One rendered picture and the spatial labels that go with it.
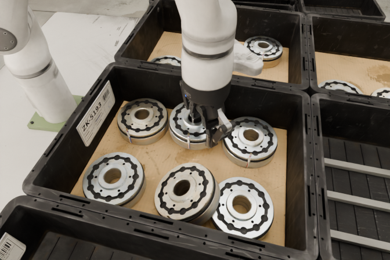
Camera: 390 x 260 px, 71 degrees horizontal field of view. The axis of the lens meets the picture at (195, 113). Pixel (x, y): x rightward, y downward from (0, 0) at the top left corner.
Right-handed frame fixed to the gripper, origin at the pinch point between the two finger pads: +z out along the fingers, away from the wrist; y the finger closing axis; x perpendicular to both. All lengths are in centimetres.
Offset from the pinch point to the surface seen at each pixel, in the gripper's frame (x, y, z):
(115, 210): -19.5, 8.3, -5.7
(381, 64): 53, 3, 5
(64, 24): -10, -87, 17
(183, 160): -5.3, 0.9, 4.4
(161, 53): 7.0, -31.8, 4.4
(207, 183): -6.0, 9.8, -1.7
